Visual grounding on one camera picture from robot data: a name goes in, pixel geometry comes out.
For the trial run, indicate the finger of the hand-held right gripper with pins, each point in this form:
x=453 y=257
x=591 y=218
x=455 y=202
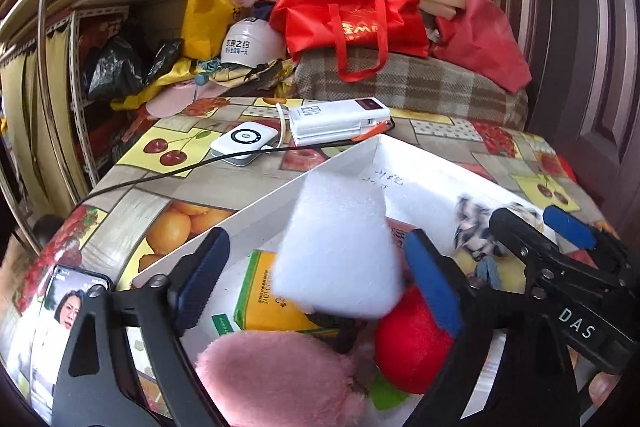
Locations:
x=520 y=237
x=565 y=222

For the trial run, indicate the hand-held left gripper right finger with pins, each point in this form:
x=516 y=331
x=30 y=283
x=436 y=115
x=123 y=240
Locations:
x=435 y=282

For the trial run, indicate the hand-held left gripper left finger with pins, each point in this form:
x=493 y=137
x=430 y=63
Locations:
x=200 y=279

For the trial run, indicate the red plush ball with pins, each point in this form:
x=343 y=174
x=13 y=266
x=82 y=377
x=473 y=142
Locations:
x=410 y=347

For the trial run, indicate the white cardboard box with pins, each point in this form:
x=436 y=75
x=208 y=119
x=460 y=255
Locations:
x=435 y=187

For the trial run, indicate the white foam sponge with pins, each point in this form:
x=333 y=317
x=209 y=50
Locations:
x=335 y=247

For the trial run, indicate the yellow and green tissue packet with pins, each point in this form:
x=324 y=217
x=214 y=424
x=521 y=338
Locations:
x=260 y=297

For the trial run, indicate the fruit-print tablecloth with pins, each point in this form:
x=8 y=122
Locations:
x=200 y=187

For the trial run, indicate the pink plush toy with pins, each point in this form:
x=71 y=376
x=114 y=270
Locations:
x=270 y=372

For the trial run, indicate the green plush piece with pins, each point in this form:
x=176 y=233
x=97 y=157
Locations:
x=387 y=394

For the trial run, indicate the smartphone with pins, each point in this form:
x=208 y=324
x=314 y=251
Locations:
x=60 y=322

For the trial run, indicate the white pocket router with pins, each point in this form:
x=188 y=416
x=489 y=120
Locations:
x=245 y=139

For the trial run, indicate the grey panelled door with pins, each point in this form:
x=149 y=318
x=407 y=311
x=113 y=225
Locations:
x=575 y=57

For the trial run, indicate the white power bank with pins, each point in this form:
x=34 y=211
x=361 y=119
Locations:
x=335 y=122

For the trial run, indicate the plaid blanket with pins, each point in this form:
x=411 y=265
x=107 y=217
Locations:
x=410 y=82

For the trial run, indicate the plain red fabric bag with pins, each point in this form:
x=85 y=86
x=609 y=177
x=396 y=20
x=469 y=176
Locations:
x=480 y=37

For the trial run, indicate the black plastic bag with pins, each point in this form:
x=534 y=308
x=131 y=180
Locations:
x=115 y=67

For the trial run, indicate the white helmet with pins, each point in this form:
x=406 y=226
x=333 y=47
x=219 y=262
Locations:
x=250 y=42

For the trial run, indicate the yellow bag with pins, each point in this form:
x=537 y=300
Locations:
x=205 y=22

